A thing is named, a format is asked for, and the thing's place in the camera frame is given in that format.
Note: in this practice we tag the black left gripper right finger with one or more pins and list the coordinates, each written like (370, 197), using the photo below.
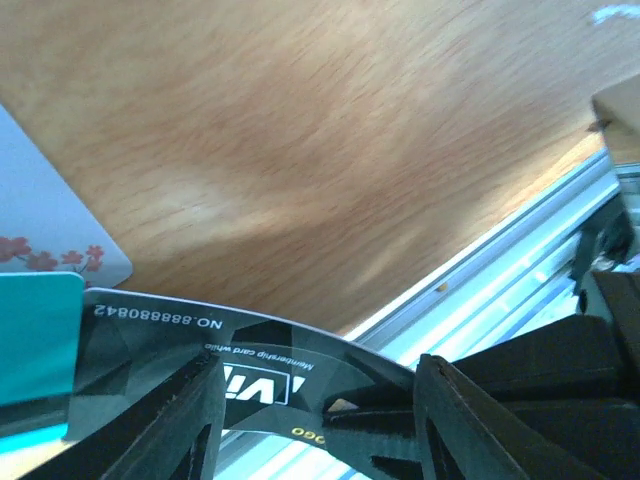
(463, 433)

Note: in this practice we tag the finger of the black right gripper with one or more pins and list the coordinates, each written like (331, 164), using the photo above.
(380, 445)

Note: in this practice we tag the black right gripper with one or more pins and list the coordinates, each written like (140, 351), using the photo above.
(580, 360)

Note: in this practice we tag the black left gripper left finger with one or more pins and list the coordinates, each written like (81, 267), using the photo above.
(173, 432)

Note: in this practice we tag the black vip card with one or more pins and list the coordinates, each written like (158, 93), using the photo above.
(281, 377)

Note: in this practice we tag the teal card right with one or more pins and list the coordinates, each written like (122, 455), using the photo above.
(40, 328)

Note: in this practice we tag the white floral card in pile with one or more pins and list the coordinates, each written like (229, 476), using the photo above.
(44, 224)

